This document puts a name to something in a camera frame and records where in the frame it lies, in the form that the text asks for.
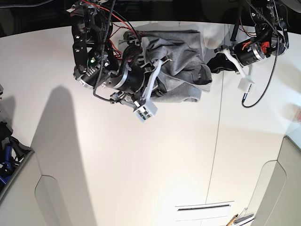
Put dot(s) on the grey T-shirt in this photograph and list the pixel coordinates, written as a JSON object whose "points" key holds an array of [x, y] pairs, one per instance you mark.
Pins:
{"points": [[185, 76]]}

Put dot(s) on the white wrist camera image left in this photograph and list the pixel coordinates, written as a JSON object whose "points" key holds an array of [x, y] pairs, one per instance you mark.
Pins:
{"points": [[144, 109]]}

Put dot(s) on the yellow pencil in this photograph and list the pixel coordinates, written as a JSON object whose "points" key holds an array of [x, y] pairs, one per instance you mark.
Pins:
{"points": [[232, 220]]}

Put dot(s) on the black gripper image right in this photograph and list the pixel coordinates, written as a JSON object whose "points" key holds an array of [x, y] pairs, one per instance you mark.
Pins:
{"points": [[241, 54]]}

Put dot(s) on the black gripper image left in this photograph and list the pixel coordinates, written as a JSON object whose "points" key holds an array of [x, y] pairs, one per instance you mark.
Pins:
{"points": [[134, 85]]}

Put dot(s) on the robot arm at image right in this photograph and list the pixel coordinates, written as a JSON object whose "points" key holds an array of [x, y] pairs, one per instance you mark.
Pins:
{"points": [[270, 37]]}

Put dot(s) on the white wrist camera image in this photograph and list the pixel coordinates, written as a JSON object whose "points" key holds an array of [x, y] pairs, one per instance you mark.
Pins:
{"points": [[144, 109], [246, 85]]}

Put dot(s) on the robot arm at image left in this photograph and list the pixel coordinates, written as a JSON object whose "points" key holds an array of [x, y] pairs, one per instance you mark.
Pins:
{"points": [[110, 55]]}

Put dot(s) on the blue and black clutter left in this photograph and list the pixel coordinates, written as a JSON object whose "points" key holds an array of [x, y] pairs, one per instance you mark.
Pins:
{"points": [[12, 153]]}

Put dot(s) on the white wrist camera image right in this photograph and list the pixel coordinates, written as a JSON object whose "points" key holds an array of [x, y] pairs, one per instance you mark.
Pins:
{"points": [[246, 85]]}

